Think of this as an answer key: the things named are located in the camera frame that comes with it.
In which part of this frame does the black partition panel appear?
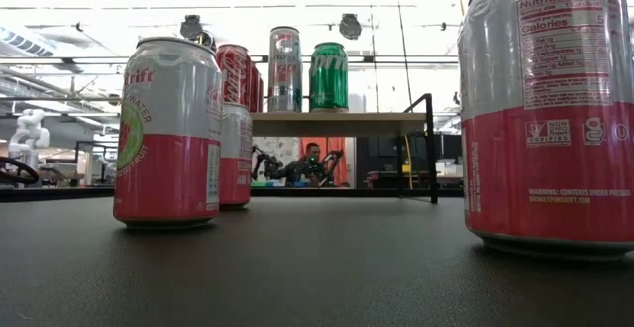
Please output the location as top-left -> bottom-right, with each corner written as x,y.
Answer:
355,136 -> 462,189

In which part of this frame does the person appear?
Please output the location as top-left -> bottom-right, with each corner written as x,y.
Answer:
291,141 -> 328,188

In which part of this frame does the white Celsius can black lid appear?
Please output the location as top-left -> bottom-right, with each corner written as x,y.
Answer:
267,25 -> 304,114

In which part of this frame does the round ceiling fixture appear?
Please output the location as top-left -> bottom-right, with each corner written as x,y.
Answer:
196,29 -> 218,54
338,13 -> 364,41
179,13 -> 205,41

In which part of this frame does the wooden shelf with black legs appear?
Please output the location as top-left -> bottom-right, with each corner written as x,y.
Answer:
250,92 -> 441,205

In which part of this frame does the black round ring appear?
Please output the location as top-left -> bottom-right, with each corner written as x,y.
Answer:
0,156 -> 40,187

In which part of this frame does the green Sprite can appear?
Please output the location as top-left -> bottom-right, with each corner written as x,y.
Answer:
308,41 -> 350,114

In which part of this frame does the orange curtain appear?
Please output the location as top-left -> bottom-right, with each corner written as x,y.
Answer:
298,137 -> 356,188

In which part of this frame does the white and red Spindrift can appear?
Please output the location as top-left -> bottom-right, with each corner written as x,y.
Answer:
219,101 -> 254,210
112,36 -> 224,230
457,0 -> 634,262

